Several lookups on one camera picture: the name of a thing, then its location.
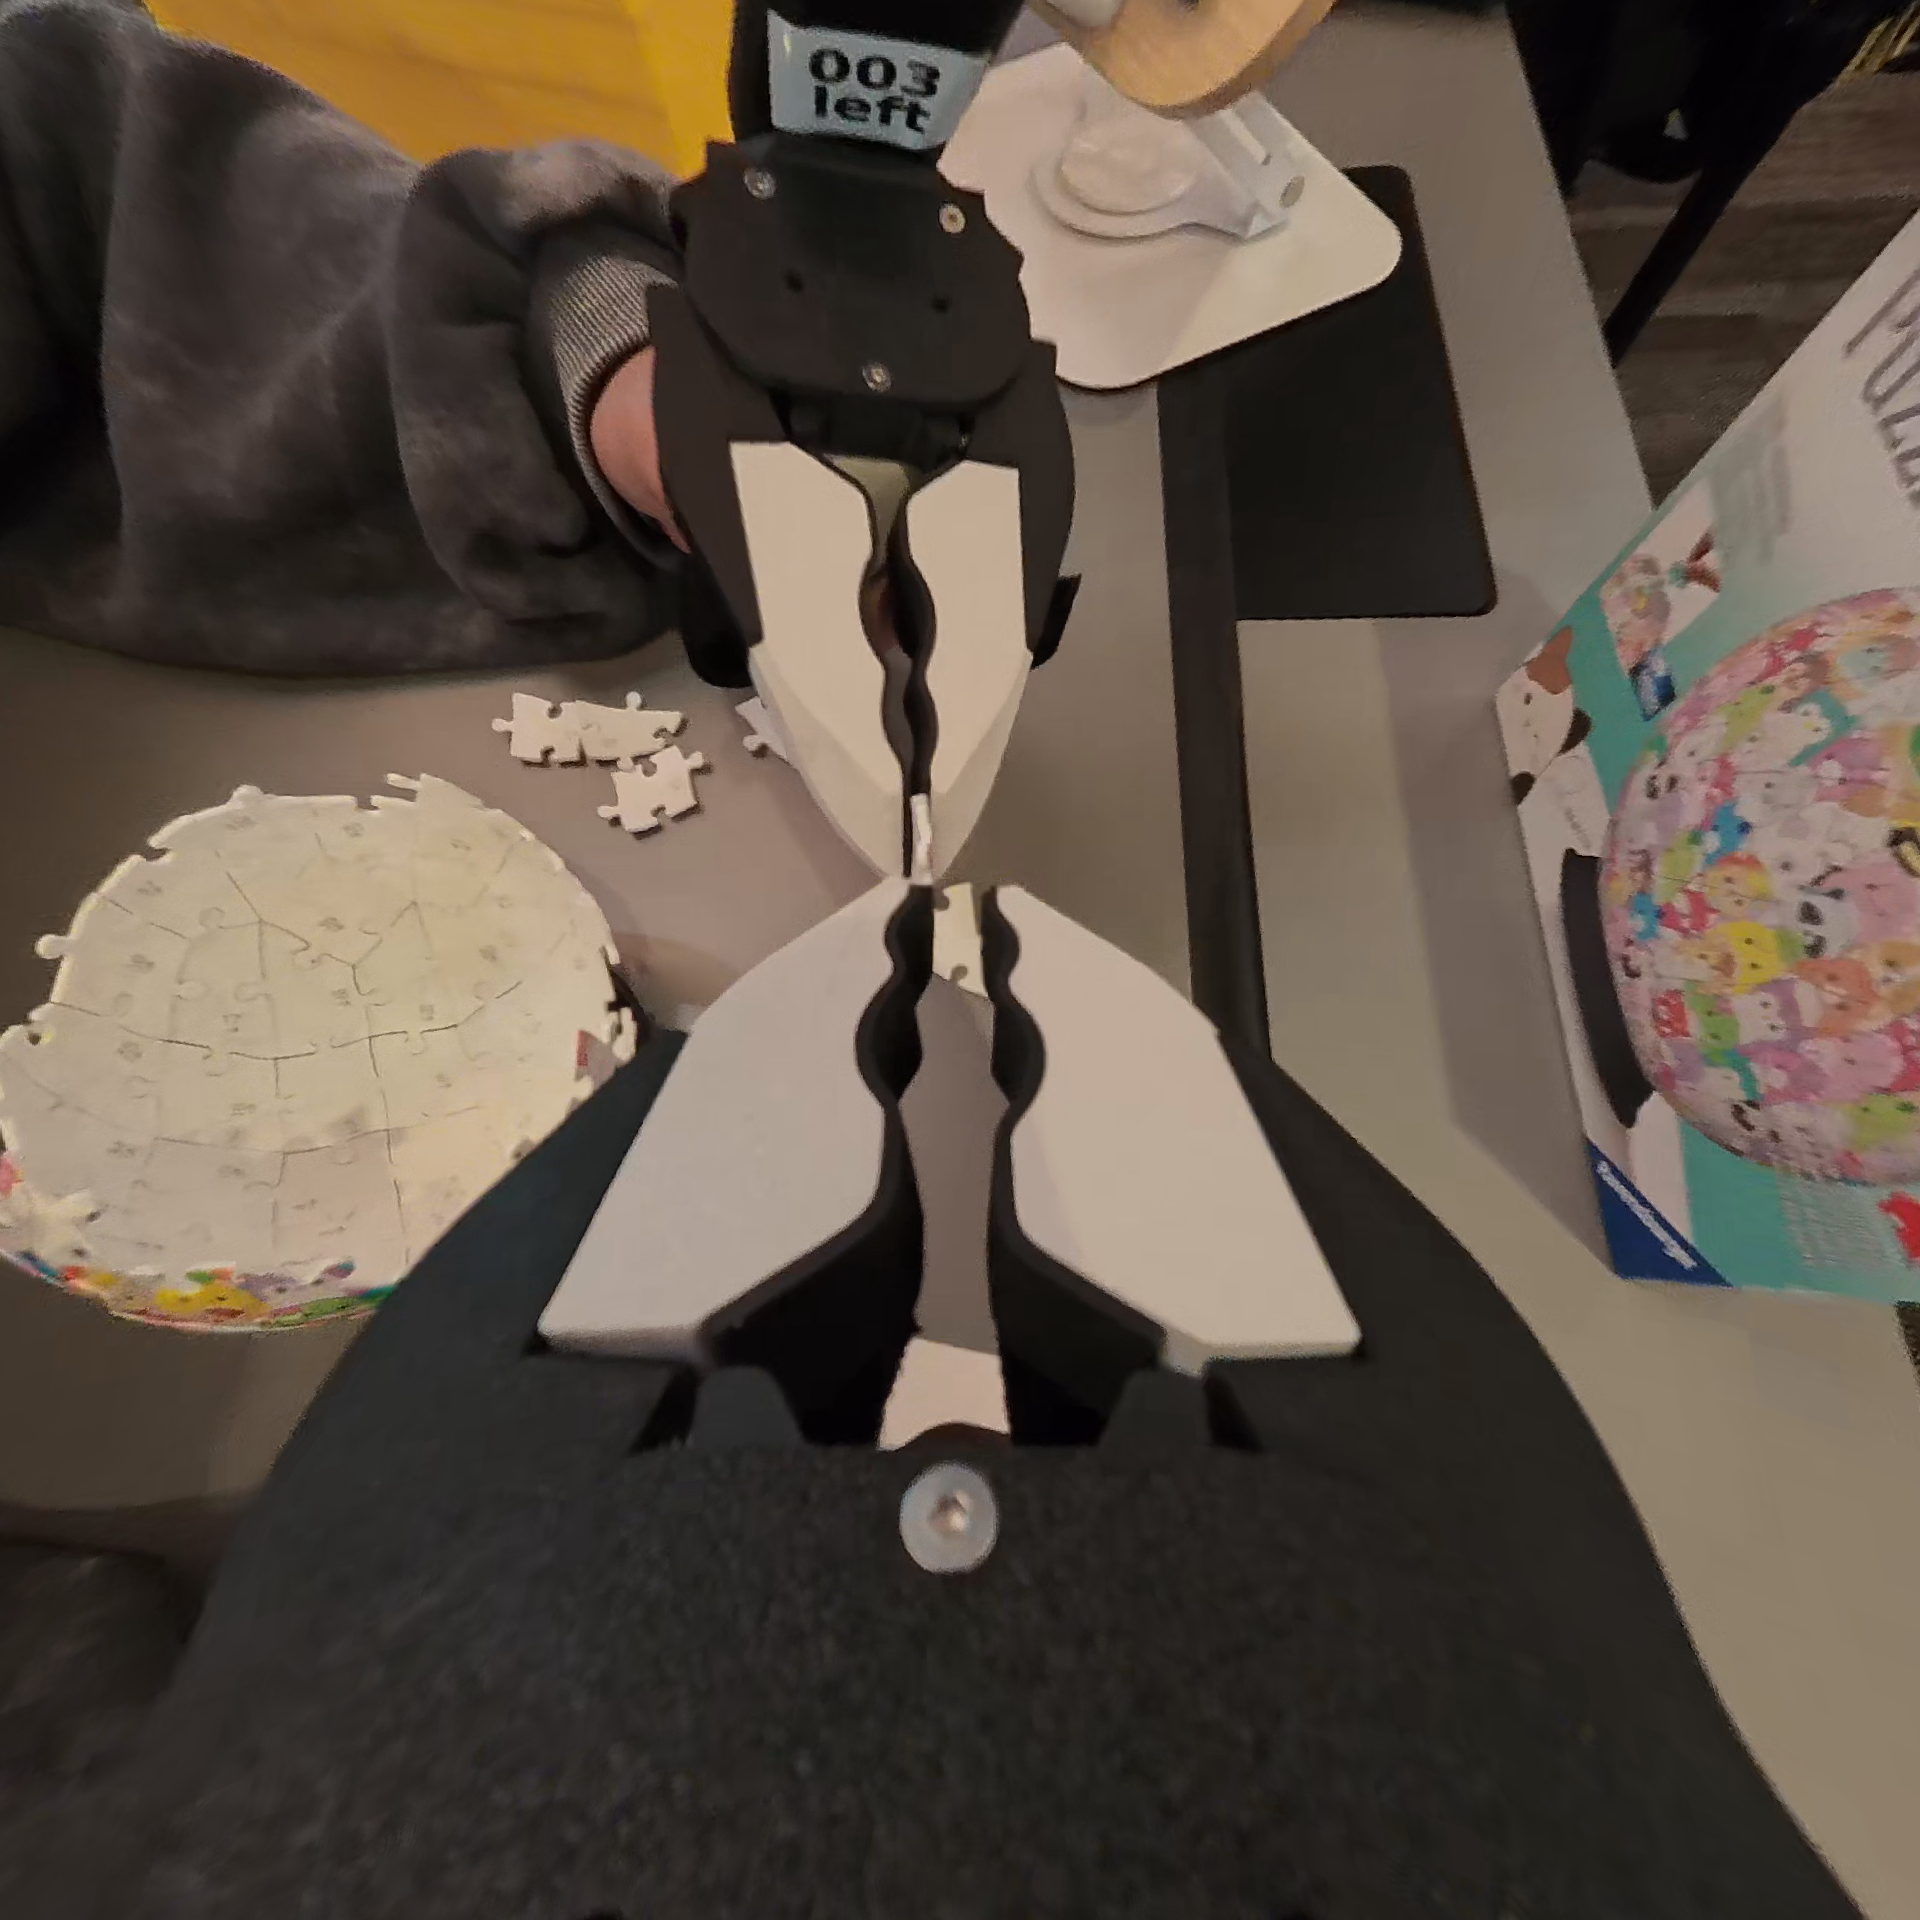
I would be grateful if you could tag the person's left forearm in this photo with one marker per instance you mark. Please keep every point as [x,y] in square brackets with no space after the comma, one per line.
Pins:
[296,376]

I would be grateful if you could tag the black table divider strip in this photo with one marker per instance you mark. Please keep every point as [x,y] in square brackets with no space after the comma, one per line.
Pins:
[1219,827]

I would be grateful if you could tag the colourful puzzle ball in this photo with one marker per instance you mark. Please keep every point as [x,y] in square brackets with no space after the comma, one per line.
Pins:
[296,1050]

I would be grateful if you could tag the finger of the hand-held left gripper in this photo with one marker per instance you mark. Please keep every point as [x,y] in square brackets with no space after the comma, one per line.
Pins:
[989,600]
[801,600]

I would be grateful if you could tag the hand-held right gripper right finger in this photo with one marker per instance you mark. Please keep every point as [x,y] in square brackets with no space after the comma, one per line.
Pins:
[1172,1189]

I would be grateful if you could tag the puzzle box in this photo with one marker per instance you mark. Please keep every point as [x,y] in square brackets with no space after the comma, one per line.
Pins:
[1725,902]

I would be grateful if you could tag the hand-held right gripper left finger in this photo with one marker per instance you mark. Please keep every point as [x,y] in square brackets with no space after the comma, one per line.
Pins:
[730,1189]

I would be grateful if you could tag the yellow object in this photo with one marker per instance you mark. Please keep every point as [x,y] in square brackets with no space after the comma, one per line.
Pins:
[449,77]

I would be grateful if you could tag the black mat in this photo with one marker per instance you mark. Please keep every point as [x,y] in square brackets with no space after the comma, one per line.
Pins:
[1354,448]

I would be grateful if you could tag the person's left hand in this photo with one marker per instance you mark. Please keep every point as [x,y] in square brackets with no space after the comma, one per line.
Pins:
[641,442]

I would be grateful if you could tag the white stand base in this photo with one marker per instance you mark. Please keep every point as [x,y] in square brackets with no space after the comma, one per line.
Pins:
[1291,285]

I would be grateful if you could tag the person's dark grey hoodie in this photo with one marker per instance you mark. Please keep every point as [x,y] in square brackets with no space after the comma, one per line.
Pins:
[73,1725]

